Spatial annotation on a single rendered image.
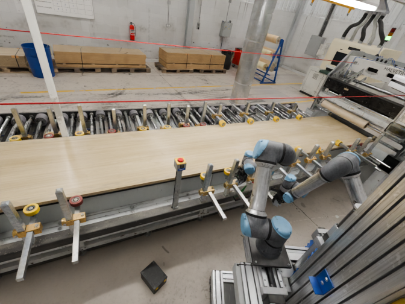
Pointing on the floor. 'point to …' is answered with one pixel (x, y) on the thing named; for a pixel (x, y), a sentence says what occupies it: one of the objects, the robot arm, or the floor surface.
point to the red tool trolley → (237, 56)
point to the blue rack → (270, 65)
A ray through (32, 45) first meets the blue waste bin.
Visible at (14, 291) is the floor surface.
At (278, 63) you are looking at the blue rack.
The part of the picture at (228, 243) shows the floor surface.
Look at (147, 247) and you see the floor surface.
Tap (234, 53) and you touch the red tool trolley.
